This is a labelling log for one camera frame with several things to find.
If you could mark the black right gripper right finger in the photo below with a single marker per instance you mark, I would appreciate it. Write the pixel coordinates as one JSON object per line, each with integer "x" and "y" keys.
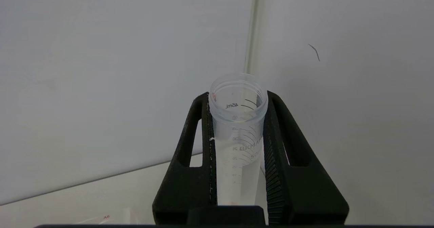
{"x": 298, "y": 194}

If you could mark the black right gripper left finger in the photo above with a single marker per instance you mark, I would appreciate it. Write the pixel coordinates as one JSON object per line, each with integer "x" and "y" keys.
{"x": 190, "y": 184}

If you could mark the test tube with red pigment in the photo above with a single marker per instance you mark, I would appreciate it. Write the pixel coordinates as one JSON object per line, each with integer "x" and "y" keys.
{"x": 237, "y": 146}

